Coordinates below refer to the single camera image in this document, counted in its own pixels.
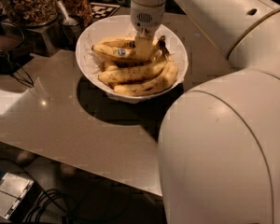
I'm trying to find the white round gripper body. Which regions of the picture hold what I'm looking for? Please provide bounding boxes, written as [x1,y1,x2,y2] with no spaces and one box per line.
[131,1,165,35]

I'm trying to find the grey box on floor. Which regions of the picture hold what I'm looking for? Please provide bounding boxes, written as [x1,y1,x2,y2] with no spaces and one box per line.
[0,173,35,222]

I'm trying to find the white bowl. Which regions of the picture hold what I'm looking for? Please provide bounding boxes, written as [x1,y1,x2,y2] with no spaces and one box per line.
[76,15,189,104]

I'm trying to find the metal stand block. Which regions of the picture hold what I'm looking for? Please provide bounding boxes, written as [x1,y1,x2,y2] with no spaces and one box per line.
[24,21,82,57]

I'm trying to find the front curved banana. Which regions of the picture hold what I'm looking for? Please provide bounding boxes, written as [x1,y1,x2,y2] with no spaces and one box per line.
[114,61,178,97]

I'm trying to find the black device on left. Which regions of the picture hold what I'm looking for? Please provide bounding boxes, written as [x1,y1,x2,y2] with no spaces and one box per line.
[0,19,35,89]

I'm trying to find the black floor cables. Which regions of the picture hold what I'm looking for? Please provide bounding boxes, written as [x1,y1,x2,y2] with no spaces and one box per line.
[21,189,116,224]

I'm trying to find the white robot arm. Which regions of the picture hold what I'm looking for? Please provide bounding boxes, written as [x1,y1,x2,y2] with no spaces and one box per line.
[131,0,280,224]

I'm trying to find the glass jar with scoop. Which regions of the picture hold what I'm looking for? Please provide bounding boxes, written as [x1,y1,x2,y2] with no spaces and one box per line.
[59,0,92,28]

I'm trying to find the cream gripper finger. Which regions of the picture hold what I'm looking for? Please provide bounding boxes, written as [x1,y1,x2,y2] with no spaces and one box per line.
[134,32,154,61]

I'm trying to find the glass jar of nuts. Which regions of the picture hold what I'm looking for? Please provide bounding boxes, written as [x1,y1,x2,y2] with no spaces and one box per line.
[1,0,58,27]

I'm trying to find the black white marker tag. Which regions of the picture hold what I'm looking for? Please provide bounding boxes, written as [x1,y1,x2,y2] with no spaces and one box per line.
[91,2,120,20]

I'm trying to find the white plastic scoop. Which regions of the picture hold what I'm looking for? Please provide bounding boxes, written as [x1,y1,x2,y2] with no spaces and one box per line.
[55,0,78,26]

